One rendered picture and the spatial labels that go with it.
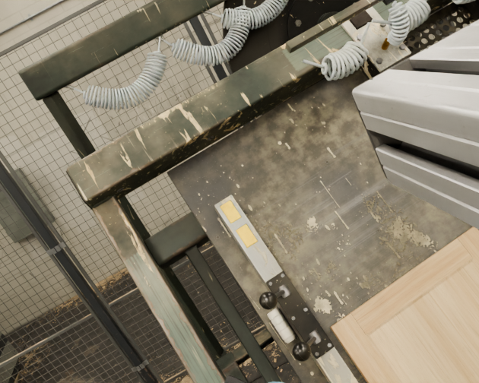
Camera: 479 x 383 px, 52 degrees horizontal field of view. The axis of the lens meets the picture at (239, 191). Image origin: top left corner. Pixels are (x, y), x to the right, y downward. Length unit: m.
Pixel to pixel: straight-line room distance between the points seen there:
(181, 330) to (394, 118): 0.99
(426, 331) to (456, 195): 1.08
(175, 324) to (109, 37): 0.90
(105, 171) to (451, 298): 0.86
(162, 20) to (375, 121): 1.47
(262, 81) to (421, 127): 1.09
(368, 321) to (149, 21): 1.08
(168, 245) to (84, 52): 0.67
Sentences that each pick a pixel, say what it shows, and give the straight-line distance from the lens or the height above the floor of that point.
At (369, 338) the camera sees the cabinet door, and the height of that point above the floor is 1.31.
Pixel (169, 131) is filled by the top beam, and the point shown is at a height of 1.89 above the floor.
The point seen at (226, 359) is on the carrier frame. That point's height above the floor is 0.79.
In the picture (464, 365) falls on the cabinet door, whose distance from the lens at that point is 1.27.
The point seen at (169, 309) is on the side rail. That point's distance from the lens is 1.14.
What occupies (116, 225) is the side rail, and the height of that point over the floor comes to 1.77.
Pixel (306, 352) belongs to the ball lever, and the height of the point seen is 1.44.
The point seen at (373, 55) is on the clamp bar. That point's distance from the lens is 1.32.
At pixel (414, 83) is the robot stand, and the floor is 2.03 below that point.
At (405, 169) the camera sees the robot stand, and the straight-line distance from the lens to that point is 0.19.
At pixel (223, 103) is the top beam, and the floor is 1.89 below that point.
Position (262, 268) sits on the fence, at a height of 1.54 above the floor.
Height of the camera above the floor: 2.08
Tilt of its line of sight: 19 degrees down
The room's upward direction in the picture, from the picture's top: 28 degrees counter-clockwise
